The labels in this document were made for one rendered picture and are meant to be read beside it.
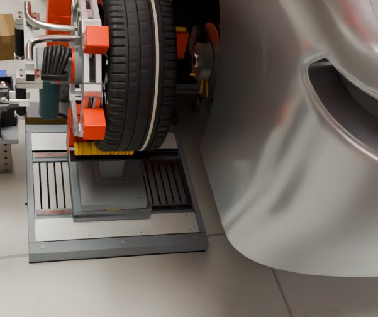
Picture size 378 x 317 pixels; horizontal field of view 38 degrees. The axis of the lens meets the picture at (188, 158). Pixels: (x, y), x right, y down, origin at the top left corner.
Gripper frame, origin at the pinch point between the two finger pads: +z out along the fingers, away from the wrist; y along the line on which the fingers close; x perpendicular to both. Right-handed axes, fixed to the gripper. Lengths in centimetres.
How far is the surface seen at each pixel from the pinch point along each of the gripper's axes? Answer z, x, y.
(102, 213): 36, -68, 3
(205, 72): 73, 2, -15
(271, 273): 116, -83, 32
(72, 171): 24, -69, -23
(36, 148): 8, -75, -45
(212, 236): 92, -83, 9
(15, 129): -2.1, -38.1, -22.0
